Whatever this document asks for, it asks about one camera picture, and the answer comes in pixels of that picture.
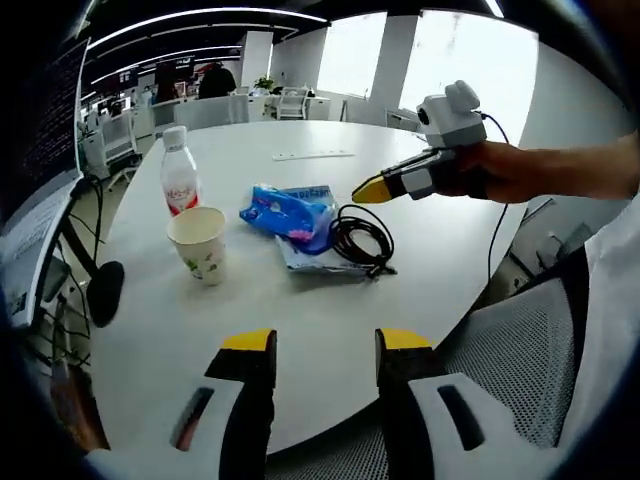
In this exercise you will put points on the silver laptop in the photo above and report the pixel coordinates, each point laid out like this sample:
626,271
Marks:
35,200

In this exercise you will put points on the clear plastic water bottle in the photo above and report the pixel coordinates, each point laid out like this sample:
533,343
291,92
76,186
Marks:
179,180

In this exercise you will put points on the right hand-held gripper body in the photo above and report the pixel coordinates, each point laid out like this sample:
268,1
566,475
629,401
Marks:
452,122

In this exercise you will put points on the white paper cup green print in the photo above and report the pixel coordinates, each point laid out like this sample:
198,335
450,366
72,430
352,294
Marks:
202,250

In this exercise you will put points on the person's white shirt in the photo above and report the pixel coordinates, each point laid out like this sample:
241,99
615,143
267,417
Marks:
615,325

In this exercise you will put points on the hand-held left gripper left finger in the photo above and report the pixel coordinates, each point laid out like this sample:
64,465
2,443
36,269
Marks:
150,435

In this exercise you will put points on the green potted plant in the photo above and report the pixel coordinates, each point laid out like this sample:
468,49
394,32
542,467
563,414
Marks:
264,83

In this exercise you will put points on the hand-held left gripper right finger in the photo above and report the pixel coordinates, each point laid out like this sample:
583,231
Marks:
425,430

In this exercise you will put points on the grey mesh office chair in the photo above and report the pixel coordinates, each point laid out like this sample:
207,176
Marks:
520,340

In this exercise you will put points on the blue tissue packet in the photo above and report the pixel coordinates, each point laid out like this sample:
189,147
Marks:
280,212

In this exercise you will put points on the black round stand base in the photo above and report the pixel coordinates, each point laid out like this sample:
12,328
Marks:
106,292

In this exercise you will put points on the white office chair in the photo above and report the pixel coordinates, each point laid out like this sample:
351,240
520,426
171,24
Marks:
117,137
292,102

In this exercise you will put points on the black laptop stand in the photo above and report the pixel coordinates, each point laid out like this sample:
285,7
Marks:
82,235

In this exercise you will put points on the clear packet with blue print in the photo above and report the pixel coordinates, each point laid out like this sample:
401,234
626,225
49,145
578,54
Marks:
310,262

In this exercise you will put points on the person's right hand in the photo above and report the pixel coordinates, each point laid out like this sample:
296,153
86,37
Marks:
485,172

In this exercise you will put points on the white power strip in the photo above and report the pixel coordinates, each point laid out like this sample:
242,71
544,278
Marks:
312,154

